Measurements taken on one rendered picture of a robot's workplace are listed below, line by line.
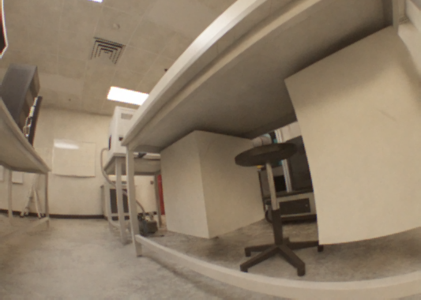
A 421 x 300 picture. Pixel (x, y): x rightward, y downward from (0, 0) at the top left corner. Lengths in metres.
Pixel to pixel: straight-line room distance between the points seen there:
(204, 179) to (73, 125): 4.53
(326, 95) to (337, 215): 0.39
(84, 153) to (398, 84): 5.11
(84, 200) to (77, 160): 1.00
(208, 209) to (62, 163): 4.29
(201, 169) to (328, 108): 0.70
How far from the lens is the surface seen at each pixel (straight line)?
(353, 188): 0.61
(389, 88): 0.65
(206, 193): 0.99
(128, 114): 2.06
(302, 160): 1.79
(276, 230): 0.99
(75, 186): 4.81
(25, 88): 2.47
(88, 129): 5.15
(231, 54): 0.58
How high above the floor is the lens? 0.43
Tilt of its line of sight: 17 degrees up
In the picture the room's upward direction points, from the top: 8 degrees counter-clockwise
